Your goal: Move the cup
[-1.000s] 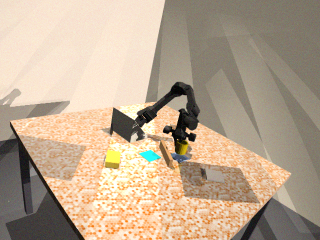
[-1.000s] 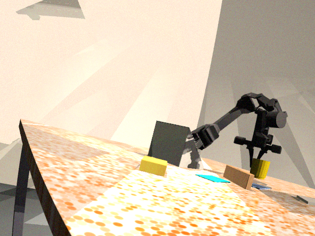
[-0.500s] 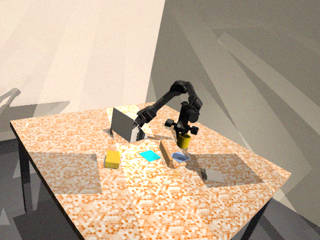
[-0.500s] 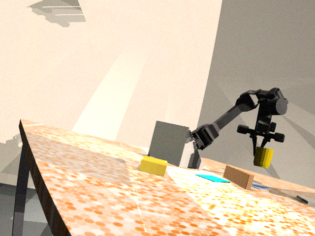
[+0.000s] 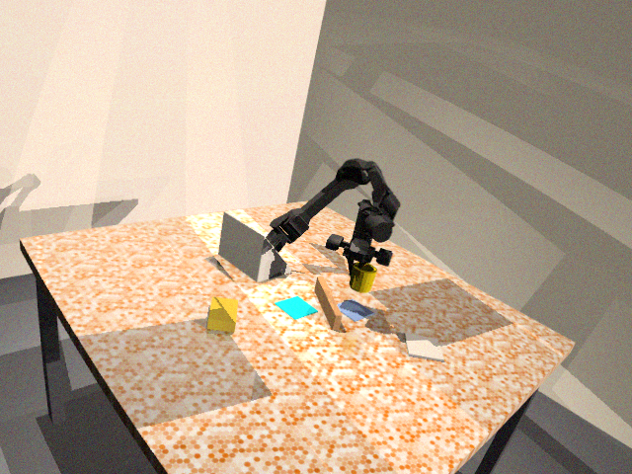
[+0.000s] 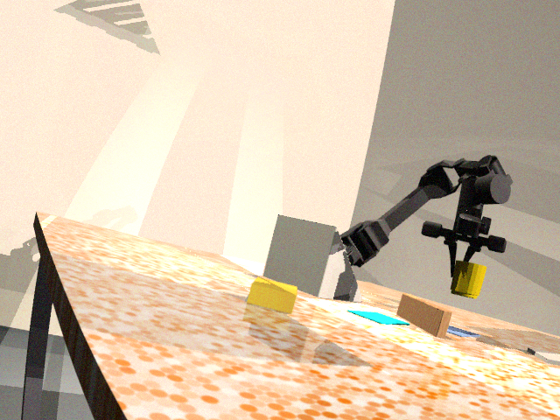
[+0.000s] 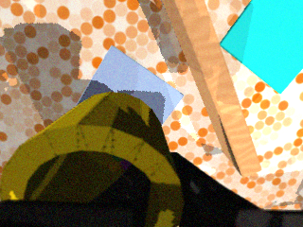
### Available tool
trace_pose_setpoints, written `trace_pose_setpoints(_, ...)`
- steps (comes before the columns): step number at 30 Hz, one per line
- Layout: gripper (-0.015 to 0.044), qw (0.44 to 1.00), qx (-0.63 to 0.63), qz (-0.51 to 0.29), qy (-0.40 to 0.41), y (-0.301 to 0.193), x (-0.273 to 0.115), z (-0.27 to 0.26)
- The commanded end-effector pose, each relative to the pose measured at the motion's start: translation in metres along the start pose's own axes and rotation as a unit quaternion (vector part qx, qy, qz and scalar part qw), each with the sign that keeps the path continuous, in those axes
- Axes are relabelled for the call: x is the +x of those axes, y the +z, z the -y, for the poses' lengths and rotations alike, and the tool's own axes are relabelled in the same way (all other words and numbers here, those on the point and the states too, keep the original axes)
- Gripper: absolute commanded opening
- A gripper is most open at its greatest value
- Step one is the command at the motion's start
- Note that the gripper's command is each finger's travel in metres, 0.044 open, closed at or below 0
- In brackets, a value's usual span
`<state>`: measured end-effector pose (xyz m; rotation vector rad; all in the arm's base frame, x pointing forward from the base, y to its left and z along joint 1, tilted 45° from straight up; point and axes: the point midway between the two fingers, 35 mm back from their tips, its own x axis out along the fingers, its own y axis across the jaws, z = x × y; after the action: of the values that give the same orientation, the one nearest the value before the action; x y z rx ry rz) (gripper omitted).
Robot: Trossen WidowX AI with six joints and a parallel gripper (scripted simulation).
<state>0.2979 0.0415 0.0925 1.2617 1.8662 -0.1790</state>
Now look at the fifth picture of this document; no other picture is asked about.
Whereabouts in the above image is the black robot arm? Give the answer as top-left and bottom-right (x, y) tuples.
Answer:
(266, 159), (400, 263)

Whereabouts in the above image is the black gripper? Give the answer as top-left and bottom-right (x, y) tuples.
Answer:
(325, 226), (393, 275)

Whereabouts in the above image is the yellow cup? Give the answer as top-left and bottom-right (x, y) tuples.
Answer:
(350, 262), (377, 293)

